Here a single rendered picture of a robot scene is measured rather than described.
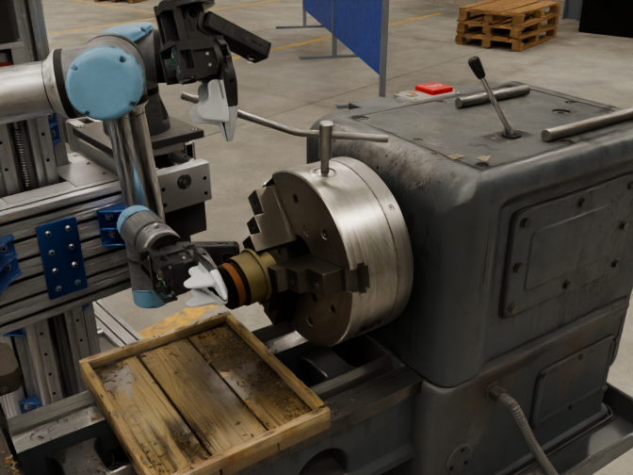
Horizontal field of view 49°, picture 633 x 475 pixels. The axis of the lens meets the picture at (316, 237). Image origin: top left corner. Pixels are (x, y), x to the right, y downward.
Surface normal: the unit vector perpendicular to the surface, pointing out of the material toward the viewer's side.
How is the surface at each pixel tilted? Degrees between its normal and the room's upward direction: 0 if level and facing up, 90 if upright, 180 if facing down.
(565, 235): 90
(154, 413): 0
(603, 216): 90
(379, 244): 64
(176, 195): 90
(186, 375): 0
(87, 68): 89
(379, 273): 80
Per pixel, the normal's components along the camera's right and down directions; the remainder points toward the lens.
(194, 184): 0.65, 0.33
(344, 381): 0.47, -0.18
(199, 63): 0.52, 0.03
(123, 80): 0.29, 0.41
